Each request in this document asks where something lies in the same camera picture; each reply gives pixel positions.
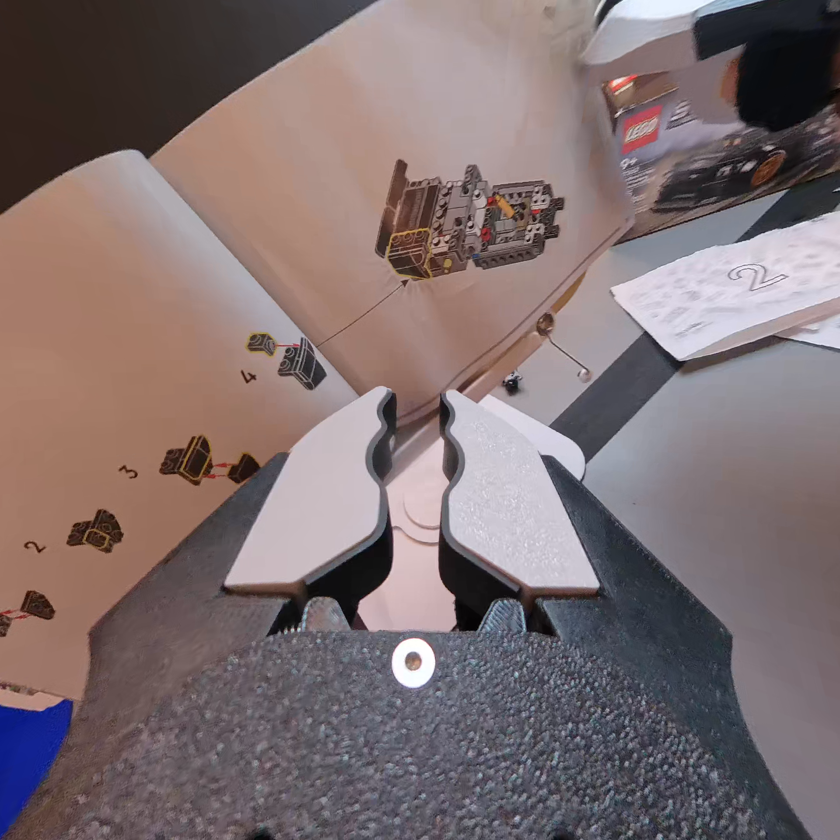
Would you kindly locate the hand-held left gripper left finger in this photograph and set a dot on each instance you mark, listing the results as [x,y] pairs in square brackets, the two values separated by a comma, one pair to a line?
[309,519]

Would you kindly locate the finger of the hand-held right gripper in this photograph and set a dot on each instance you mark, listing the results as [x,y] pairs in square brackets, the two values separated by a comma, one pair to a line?
[643,29]

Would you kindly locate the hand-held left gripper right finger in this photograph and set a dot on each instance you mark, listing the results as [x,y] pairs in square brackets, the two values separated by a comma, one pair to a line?
[519,519]

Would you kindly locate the large blue plastic bin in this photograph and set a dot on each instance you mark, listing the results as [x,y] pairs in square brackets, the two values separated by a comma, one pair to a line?
[26,755]

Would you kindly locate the toy car set box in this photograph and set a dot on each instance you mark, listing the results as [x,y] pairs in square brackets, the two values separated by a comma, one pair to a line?
[709,158]

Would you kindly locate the white book stand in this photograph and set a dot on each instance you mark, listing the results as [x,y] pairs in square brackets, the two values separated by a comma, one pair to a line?
[538,440]

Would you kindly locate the small black brick piece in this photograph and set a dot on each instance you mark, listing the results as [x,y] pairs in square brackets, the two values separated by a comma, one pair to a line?
[512,382]

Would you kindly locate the white numbered paper bag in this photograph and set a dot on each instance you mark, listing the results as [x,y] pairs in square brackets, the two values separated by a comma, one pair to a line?
[748,289]

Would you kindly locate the open instruction booklet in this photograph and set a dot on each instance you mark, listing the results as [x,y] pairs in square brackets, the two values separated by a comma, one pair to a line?
[263,263]

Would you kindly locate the black panel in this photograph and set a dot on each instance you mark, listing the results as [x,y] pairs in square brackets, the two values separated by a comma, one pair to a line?
[131,79]

